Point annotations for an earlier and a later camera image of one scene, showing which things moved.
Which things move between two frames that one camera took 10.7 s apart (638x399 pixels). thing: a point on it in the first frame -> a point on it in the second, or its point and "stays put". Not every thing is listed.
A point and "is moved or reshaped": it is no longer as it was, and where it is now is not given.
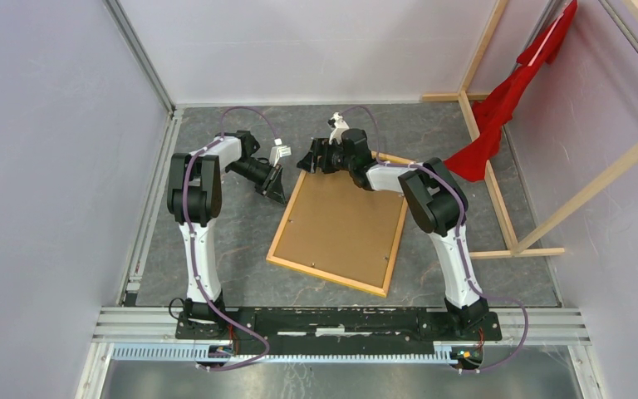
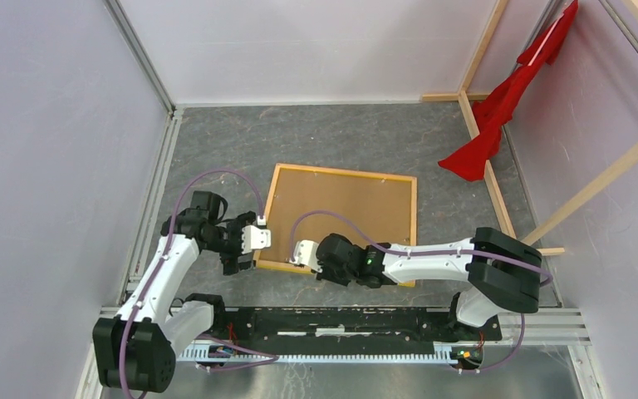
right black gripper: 320,148 -> 326,273
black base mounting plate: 336,331 stays put
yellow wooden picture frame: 374,289 is moved or reshaped
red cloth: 493,111 stays put
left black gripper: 272,186 -> 230,262
